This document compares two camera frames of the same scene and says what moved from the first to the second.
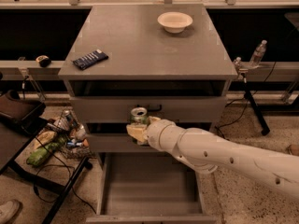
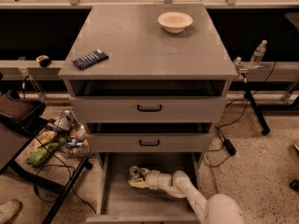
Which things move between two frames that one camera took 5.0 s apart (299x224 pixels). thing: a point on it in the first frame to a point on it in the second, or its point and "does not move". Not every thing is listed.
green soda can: (139, 116) to (134, 171)
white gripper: (157, 133) to (152, 179)
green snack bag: (40, 154) does not move
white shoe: (9, 210) does not move
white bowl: (175, 21) does not move
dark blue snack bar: (92, 59) does not move
